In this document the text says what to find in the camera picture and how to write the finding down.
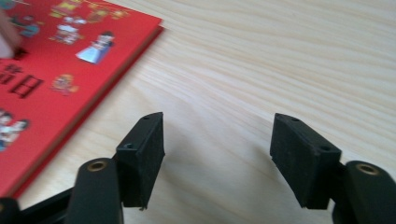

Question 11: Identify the red picture book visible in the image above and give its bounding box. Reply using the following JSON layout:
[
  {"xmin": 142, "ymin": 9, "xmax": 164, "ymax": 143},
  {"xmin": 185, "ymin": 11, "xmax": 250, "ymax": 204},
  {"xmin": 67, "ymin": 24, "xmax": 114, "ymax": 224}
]
[{"xmin": 0, "ymin": 0, "xmax": 165, "ymax": 199}]

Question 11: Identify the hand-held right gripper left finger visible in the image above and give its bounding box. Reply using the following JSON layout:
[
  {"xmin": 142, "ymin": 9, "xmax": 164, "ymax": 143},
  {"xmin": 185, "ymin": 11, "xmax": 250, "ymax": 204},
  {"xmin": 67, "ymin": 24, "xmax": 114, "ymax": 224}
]
[{"xmin": 115, "ymin": 111, "xmax": 166, "ymax": 210}]

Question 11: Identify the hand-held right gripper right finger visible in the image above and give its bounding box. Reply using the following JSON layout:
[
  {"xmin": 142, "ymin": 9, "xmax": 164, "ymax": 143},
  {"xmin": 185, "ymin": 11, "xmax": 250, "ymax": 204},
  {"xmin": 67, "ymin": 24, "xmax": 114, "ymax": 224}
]
[{"xmin": 269, "ymin": 112, "xmax": 343, "ymax": 210}]

